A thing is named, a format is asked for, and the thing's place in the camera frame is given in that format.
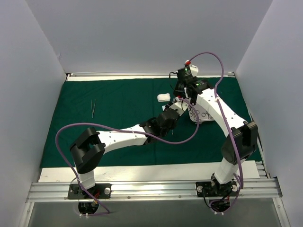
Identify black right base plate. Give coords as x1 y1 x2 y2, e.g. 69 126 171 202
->
195 181 238 197

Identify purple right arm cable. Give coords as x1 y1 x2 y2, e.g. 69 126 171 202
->
184 52 244 213

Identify aluminium frame rail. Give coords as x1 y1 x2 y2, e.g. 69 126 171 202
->
27 178 282 202
68 72 235 77

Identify stainless steel instrument tray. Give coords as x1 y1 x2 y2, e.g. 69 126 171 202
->
187 105 214 124

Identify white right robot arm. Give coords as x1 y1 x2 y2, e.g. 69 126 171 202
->
174 66 258 195

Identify aluminium back frame rail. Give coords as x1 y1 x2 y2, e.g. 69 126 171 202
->
68 72 235 77

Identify thin steel tweezers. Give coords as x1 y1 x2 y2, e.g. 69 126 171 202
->
91 99 96 118

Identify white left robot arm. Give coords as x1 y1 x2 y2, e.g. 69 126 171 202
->
70 101 188 198

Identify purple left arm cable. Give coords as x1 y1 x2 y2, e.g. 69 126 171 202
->
55 98 201 215

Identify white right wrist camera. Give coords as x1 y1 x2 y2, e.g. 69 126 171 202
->
185 60 199 76

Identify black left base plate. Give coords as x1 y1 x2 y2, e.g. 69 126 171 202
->
67 183 111 200

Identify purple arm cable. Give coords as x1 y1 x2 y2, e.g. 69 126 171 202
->
55 98 201 215
184 52 244 213

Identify dark green surgical cloth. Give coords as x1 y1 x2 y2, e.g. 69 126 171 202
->
40 76 264 169

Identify white gauze pad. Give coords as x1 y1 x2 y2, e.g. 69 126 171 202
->
157 93 170 103

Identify aluminium front frame rail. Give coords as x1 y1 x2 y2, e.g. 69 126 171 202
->
27 178 282 202

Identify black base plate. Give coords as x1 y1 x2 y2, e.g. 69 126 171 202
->
67 183 111 200
195 181 238 197

